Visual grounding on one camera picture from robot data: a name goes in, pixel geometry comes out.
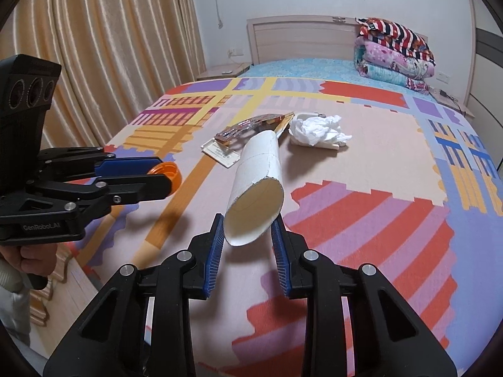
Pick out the left wooden nightstand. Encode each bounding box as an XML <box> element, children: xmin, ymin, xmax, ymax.
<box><xmin>196</xmin><ymin>62</ymin><xmax>252</xmax><ymax>81</ymax></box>

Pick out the wooden nightstand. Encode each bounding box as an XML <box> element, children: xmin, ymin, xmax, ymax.
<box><xmin>196</xmin><ymin>62</ymin><xmax>252</xmax><ymax>81</ymax></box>
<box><xmin>429</xmin><ymin>86</ymin><xmax>475</xmax><ymax>119</ymax></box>

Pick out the white cardboard tube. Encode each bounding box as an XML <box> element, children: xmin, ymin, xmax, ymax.
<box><xmin>224</xmin><ymin>130</ymin><xmax>285</xmax><ymax>247</ymax></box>

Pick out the beige striped curtain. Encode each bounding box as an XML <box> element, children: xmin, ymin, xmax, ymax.
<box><xmin>1</xmin><ymin>0</ymin><xmax>206</xmax><ymax>147</ymax></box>

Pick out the colourful patterned foam mat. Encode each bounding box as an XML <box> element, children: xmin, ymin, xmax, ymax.
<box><xmin>73</xmin><ymin>78</ymin><xmax>502</xmax><ymax>372</ymax></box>

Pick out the black left camera box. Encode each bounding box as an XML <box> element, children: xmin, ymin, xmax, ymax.
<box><xmin>1</xmin><ymin>54</ymin><xmax>61</xmax><ymax>195</ymax></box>

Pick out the white sliding wardrobe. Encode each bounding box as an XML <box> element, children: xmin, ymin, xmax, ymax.
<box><xmin>467</xmin><ymin>0</ymin><xmax>502</xmax><ymax>174</ymax></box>

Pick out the white card strip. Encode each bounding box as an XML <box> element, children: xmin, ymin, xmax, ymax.
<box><xmin>201</xmin><ymin>139</ymin><xmax>240</xmax><ymax>168</ymax></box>

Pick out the white tissue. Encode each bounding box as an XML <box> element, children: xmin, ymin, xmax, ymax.
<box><xmin>288</xmin><ymin>113</ymin><xmax>353</xmax><ymax>148</ymax></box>

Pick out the wooden headboard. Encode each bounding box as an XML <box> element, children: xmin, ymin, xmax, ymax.
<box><xmin>246</xmin><ymin>15</ymin><xmax>430</xmax><ymax>66</ymax></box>

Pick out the capsule blister pack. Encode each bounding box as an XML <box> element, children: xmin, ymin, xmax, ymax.
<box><xmin>214</xmin><ymin>112</ymin><xmax>295</xmax><ymax>146</ymax></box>

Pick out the orange plastic bottle cap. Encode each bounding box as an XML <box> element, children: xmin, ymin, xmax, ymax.
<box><xmin>147</xmin><ymin>162</ymin><xmax>182</xmax><ymax>196</ymax></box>

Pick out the person's left hand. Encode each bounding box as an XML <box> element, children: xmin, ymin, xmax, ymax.
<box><xmin>1</xmin><ymin>243</ymin><xmax>57</xmax><ymax>276</ymax></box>

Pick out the folded colourful quilts stack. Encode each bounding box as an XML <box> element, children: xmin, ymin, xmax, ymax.
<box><xmin>354</xmin><ymin>17</ymin><xmax>436</xmax><ymax>95</ymax></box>

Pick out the right wooden nightstand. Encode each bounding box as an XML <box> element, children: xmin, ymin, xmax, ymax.
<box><xmin>429</xmin><ymin>86</ymin><xmax>475</xmax><ymax>119</ymax></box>

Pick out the grey trousers leg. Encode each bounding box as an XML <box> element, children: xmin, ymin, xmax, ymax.
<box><xmin>1</xmin><ymin>259</ymin><xmax>47</xmax><ymax>376</ymax></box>

